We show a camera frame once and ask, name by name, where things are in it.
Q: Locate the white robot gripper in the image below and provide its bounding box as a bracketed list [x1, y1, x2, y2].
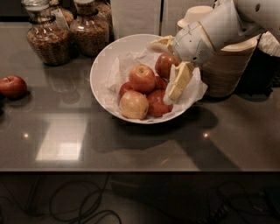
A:
[147, 0, 263, 105]

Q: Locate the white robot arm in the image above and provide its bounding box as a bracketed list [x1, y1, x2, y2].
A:
[147, 0, 280, 105]

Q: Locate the back right red apple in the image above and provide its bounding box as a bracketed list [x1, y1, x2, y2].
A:
[155, 53, 179, 79]

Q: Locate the small middle hidden red apple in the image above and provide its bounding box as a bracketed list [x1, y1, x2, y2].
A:
[155, 76, 167, 90]

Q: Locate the small hidden red apple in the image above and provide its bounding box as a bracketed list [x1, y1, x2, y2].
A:
[155, 76, 167, 90]
[119, 81, 132, 97]

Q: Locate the top centre yellow-red apple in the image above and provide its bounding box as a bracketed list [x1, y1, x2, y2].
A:
[129, 64, 156, 94]

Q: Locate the front right red apple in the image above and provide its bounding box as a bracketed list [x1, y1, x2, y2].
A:
[147, 89, 172, 117]

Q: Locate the small left hidden red apple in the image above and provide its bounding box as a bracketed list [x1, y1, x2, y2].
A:
[119, 81, 132, 97]

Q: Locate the white ceramic bowl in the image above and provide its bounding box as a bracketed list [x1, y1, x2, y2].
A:
[89, 33, 202, 125]

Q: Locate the front left pale apple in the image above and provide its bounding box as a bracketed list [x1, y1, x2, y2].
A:
[119, 90, 149, 120]

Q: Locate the red apple on table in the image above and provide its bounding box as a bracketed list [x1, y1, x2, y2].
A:
[0, 75, 27, 99]

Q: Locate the white napkin dispenser box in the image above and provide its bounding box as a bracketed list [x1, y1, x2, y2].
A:
[110, 0, 215, 39]

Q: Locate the rear stack of paper bowls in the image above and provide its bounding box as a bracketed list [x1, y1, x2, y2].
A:
[177, 5, 214, 29]

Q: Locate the stack of paper bowls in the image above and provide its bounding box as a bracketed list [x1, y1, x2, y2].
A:
[177, 5, 214, 29]
[201, 37, 257, 98]

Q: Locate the front stack of paper bowls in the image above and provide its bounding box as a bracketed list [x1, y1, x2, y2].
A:
[201, 37, 257, 98]

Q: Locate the white crumpled paper liner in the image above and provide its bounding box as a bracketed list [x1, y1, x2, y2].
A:
[103, 38, 208, 123]

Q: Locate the right glass granola jar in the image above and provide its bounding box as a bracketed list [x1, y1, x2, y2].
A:
[70, 0, 109, 57]

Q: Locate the glass granola jar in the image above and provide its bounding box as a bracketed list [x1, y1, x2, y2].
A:
[21, 0, 71, 66]
[70, 0, 109, 57]

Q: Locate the back glass jar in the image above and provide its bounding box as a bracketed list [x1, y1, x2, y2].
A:
[49, 0, 114, 36]

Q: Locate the bundle of white wrapped straws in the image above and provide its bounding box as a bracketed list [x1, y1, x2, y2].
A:
[257, 31, 280, 57]

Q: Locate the left glass granola jar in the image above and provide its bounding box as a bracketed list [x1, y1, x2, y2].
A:
[21, 0, 71, 66]

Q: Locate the black floor cable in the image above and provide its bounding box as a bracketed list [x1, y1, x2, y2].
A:
[0, 171, 123, 224]

